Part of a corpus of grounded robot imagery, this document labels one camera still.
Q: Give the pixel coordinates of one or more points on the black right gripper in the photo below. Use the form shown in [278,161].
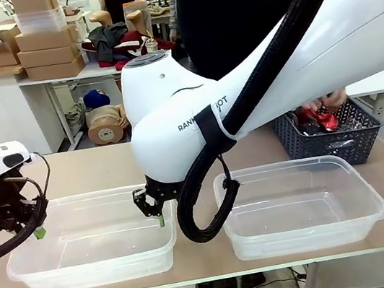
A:
[164,191]

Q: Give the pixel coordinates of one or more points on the clear plastic container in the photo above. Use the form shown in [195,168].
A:
[300,229]
[86,263]

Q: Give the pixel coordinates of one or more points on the red snack wrapper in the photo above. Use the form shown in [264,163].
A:
[323,119]

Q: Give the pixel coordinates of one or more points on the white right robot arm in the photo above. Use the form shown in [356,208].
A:
[169,92]

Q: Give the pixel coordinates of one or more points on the dark blue woven plastic basket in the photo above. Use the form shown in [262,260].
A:
[325,155]

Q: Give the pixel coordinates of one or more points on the person's left hand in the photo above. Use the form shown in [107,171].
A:
[338,98]

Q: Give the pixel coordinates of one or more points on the black stand base on floor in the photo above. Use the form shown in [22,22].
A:
[229,285]

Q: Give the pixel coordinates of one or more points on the mannequin head with blue cap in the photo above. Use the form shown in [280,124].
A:
[105,128]

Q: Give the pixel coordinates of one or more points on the closed brown cardboard box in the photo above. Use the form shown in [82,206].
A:
[50,56]
[45,39]
[54,70]

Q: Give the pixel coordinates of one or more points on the plastic cup with straw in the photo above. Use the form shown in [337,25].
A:
[151,44]

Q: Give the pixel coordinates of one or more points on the pile of dark red clothes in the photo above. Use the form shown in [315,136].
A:
[114,43]

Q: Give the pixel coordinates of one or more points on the tan mannequin foot form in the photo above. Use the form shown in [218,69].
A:
[135,19]
[101,19]

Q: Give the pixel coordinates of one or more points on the background person in grey jacket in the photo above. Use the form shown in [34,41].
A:
[173,15]

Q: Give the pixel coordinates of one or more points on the stack of clear plastic tubs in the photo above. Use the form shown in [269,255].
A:
[43,21]

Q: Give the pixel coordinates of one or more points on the person in black sweatshirt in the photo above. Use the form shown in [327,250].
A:
[230,17]

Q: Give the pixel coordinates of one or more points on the background person in dark clothes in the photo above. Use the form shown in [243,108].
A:
[118,2]

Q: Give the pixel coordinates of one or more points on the tall brown cardboard box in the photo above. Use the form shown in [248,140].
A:
[34,1]

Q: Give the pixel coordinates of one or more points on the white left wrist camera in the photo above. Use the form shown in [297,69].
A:
[7,155]

